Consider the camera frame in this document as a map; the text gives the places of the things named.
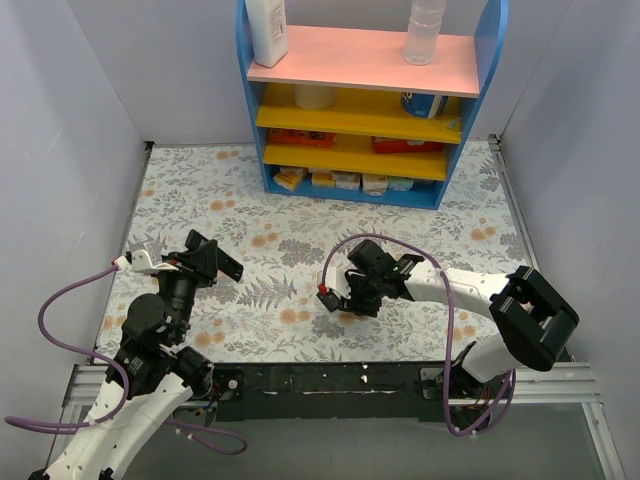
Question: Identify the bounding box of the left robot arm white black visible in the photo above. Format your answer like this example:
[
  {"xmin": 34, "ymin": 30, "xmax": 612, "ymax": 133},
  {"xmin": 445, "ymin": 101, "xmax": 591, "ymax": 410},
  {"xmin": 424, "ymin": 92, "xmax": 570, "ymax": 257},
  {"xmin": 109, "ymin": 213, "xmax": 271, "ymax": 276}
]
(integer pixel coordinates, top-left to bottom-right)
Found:
[{"xmin": 30, "ymin": 230, "xmax": 243, "ymax": 479}]

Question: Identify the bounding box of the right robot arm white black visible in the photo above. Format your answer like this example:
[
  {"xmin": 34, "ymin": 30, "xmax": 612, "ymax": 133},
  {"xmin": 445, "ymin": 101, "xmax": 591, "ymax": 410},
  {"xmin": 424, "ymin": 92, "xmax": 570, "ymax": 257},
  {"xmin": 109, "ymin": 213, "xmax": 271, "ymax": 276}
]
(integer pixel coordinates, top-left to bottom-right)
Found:
[{"xmin": 319, "ymin": 239, "xmax": 579, "ymax": 398}]

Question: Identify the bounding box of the floral tablecloth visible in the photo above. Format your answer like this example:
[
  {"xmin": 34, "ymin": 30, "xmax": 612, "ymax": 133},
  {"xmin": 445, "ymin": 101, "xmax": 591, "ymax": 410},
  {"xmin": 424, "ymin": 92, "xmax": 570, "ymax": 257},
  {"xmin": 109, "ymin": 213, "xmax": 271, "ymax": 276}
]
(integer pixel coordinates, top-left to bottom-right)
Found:
[{"xmin": 126, "ymin": 142, "xmax": 530, "ymax": 362}]

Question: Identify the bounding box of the yellow tissue pack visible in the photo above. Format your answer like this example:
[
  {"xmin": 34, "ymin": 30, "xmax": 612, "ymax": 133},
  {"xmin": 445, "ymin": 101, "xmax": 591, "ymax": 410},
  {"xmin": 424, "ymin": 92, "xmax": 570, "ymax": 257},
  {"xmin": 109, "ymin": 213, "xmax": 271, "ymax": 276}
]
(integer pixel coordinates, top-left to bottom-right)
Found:
[{"xmin": 273, "ymin": 166, "xmax": 308, "ymax": 192}]

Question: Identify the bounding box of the orange red snack box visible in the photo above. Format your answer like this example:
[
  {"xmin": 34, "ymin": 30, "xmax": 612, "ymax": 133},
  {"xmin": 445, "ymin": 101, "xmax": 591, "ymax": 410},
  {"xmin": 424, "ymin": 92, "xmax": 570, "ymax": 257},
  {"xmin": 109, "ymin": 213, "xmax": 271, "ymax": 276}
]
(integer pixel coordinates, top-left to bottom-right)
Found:
[{"xmin": 268, "ymin": 128, "xmax": 337, "ymax": 148}]

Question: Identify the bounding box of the red snack box on shelf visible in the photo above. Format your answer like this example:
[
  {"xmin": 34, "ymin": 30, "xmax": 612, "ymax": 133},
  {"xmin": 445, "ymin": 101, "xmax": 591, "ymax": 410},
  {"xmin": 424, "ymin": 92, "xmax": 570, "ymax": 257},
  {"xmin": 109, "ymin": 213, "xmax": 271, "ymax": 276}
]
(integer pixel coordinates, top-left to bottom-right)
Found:
[{"xmin": 371, "ymin": 136, "xmax": 444, "ymax": 154}]

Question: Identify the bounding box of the blue wooden shelf unit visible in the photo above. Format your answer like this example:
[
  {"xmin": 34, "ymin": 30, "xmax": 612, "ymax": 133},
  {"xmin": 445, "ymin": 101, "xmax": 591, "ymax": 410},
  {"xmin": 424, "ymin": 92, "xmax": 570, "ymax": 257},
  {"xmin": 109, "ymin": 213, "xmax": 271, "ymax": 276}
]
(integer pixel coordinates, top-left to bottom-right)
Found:
[{"xmin": 235, "ymin": 1, "xmax": 509, "ymax": 210}]

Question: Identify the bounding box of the blue white can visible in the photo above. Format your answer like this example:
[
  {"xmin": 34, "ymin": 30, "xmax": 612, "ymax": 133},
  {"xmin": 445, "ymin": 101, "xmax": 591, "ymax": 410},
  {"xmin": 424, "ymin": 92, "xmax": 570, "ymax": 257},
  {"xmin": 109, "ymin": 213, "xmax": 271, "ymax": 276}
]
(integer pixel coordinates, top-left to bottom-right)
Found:
[{"xmin": 401, "ymin": 92, "xmax": 448, "ymax": 119}]

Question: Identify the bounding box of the white plastic bottle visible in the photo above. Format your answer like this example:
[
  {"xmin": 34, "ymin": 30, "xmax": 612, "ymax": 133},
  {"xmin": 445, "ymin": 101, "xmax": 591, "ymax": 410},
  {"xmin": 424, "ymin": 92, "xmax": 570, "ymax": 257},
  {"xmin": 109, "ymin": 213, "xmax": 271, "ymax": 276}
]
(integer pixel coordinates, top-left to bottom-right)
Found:
[{"xmin": 245, "ymin": 0, "xmax": 288, "ymax": 68}]

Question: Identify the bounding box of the clear plastic water bottle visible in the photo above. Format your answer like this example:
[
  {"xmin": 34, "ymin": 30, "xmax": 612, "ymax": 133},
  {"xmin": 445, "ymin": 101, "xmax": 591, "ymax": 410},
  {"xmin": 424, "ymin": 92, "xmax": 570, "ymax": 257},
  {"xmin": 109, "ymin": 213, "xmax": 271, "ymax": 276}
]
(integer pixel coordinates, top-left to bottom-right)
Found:
[{"xmin": 403, "ymin": 0, "xmax": 447, "ymax": 65}]

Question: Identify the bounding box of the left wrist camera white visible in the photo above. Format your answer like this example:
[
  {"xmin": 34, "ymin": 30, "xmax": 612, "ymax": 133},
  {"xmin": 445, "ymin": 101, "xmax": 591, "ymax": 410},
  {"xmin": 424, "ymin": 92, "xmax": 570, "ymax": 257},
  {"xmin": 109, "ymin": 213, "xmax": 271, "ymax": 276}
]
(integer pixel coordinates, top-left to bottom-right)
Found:
[{"xmin": 111, "ymin": 236, "xmax": 177, "ymax": 275}]

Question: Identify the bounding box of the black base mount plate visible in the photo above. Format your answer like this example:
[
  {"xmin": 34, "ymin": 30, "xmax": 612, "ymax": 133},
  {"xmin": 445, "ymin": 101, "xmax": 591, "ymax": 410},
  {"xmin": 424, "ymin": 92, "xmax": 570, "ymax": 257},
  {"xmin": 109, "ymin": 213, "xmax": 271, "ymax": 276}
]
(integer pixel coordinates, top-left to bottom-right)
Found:
[{"xmin": 205, "ymin": 361, "xmax": 444, "ymax": 424}]

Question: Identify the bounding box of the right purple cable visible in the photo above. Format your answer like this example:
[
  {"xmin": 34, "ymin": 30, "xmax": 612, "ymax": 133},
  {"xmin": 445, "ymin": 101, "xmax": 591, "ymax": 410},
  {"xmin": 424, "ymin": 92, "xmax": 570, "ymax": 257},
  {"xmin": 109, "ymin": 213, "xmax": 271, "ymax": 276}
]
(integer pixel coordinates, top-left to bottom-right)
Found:
[{"xmin": 319, "ymin": 233, "xmax": 516, "ymax": 437}]

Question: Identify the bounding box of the aluminium frame rail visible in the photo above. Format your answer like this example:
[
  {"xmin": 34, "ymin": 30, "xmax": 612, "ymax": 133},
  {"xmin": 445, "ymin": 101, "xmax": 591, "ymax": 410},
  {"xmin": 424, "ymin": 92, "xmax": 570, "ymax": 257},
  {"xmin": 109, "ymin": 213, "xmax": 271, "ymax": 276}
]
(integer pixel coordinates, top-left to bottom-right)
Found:
[{"xmin": 487, "ymin": 133, "xmax": 626, "ymax": 480}]

